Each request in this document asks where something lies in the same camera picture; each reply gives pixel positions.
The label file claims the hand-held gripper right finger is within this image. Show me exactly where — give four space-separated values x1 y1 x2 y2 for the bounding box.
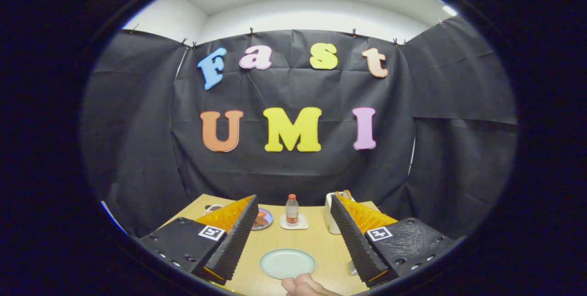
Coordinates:
330 194 466 287

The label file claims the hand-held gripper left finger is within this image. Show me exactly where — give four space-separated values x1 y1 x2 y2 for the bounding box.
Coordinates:
138 194 260 286

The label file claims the blue plate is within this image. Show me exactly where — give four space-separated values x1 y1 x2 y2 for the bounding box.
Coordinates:
251 208 274 231

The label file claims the white toaster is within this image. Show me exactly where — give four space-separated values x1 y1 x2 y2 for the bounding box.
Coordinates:
324 192 343 235

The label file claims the pale green plate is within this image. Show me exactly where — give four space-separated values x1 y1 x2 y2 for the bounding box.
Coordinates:
259 248 317 280

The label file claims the white square coaster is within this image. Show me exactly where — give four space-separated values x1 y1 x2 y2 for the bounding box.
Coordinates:
280 214 309 230

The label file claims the clear red label water bottle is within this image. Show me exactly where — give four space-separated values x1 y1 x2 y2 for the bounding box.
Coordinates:
286 194 299 227

